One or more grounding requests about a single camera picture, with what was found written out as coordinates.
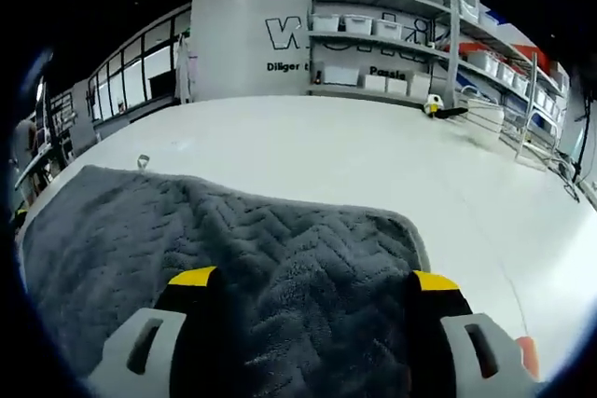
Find grey plush towel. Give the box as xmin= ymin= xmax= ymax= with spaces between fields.
xmin=17 ymin=154 xmax=433 ymax=398

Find person's right hand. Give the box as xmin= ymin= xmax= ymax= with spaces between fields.
xmin=515 ymin=335 xmax=541 ymax=381

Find grey low counter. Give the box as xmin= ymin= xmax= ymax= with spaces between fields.
xmin=92 ymin=94 xmax=187 ymax=134

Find glass partition black frames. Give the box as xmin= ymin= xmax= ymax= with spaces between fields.
xmin=87 ymin=8 xmax=192 ymax=122

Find black monitor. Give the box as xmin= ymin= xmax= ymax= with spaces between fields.
xmin=148 ymin=72 xmax=177 ymax=97

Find white hanging coat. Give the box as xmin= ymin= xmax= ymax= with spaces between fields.
xmin=174 ymin=30 xmax=198 ymax=105

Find unused hand-held gripper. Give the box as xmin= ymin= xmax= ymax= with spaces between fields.
xmin=422 ymin=93 xmax=469 ymax=119

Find black tripod stand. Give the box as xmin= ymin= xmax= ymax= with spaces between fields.
xmin=573 ymin=57 xmax=597 ymax=185

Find row of white storage bins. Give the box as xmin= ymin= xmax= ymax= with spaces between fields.
xmin=447 ymin=0 xmax=565 ymax=108
xmin=311 ymin=13 xmax=430 ymax=96

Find tangled table cables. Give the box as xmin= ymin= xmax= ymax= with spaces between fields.
xmin=545 ymin=159 xmax=582 ymax=203

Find wire dish rack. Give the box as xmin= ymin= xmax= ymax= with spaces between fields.
xmin=498 ymin=102 xmax=561 ymax=171

